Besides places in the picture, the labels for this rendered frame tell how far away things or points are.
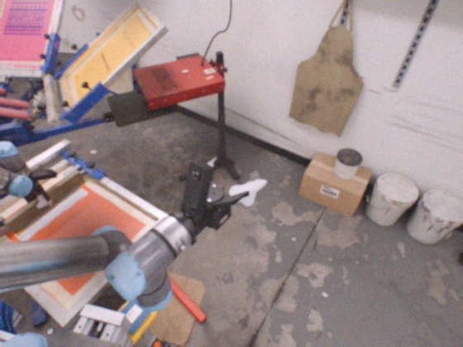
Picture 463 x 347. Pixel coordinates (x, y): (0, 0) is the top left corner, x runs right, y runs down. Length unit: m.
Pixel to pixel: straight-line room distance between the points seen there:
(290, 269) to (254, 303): 0.39
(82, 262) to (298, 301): 1.89
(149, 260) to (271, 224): 2.12
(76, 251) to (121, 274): 0.12
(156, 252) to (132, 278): 0.06
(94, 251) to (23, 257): 0.13
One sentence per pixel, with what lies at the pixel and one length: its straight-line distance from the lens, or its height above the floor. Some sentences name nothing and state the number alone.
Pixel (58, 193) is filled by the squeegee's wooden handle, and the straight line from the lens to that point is 1.57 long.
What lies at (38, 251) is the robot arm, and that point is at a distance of 0.59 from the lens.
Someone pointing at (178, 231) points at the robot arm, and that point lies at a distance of 0.56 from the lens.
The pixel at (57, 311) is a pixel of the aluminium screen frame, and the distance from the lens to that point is 1.40.
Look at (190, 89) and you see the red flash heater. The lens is 2.10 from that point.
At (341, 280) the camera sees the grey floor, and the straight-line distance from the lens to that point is 2.49.
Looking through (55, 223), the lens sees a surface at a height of 0.95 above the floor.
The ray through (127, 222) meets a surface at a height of 0.95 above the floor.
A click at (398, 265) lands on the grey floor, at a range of 2.73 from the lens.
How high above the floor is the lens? 2.16
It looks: 46 degrees down
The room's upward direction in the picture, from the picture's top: straight up
